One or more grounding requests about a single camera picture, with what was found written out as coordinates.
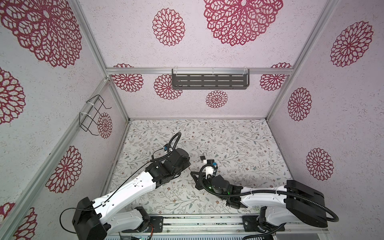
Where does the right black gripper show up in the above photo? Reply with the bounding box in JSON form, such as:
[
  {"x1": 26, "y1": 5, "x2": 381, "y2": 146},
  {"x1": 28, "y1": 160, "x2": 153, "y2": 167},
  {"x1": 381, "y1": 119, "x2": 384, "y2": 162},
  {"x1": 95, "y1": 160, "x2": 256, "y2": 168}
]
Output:
[{"x1": 190, "y1": 170, "x2": 226, "y2": 203}]

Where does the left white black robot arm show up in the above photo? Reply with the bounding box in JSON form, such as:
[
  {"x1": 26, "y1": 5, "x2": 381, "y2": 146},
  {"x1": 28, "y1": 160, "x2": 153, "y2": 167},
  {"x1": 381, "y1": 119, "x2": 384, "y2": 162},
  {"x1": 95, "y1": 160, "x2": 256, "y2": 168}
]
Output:
[{"x1": 72, "y1": 148, "x2": 191, "y2": 240}]

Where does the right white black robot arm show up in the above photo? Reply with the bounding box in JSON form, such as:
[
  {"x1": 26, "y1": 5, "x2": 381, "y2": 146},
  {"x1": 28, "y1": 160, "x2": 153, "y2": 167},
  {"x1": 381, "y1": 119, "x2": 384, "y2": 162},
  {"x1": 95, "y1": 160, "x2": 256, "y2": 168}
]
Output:
[{"x1": 191, "y1": 172, "x2": 328, "y2": 233}]

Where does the left thin black cable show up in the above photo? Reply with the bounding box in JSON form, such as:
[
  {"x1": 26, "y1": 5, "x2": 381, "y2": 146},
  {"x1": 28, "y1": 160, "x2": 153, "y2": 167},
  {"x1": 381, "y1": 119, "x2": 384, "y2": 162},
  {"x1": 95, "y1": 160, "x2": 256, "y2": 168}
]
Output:
[{"x1": 59, "y1": 131, "x2": 182, "y2": 234}]

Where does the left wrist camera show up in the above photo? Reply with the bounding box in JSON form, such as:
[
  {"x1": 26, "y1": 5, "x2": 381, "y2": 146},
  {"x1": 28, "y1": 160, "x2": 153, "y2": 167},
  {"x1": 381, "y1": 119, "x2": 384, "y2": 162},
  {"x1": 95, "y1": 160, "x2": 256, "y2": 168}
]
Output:
[{"x1": 163, "y1": 143, "x2": 173, "y2": 153}]

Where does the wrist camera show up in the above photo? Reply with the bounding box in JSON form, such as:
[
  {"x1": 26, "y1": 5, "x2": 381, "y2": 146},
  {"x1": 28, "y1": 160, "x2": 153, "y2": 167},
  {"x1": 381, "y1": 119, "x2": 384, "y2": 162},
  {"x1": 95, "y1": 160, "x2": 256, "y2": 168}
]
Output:
[
  {"x1": 203, "y1": 160, "x2": 218, "y2": 179},
  {"x1": 163, "y1": 143, "x2": 173, "y2": 153}
]

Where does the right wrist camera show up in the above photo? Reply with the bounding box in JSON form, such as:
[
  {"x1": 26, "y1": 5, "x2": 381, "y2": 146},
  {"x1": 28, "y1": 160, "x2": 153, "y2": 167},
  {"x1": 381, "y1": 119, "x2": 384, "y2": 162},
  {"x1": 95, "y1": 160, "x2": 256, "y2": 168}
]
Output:
[{"x1": 203, "y1": 160, "x2": 218, "y2": 179}]

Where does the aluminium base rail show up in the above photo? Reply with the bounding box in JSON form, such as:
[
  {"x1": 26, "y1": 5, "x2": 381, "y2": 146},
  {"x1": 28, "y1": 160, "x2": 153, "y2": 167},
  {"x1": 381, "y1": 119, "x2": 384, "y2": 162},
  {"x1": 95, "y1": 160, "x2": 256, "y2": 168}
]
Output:
[{"x1": 77, "y1": 213, "x2": 329, "y2": 240}]

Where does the dark metal wall shelf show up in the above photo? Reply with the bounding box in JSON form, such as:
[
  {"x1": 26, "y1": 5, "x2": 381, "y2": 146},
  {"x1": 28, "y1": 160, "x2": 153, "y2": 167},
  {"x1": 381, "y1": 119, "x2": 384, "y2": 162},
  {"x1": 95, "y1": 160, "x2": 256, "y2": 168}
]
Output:
[{"x1": 171, "y1": 69, "x2": 250, "y2": 90}]

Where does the black wire wall rack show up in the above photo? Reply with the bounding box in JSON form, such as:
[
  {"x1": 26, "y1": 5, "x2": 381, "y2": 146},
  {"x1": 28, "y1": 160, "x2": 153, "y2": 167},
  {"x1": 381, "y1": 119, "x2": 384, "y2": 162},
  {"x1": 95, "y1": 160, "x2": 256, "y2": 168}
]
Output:
[{"x1": 78, "y1": 95, "x2": 113, "y2": 139}]

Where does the right black corrugated cable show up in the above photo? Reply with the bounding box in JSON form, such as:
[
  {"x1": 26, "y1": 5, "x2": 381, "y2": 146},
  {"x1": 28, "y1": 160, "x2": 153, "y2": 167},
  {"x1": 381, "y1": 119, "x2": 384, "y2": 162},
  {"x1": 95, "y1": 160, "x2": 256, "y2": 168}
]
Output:
[{"x1": 198, "y1": 163, "x2": 340, "y2": 223}]

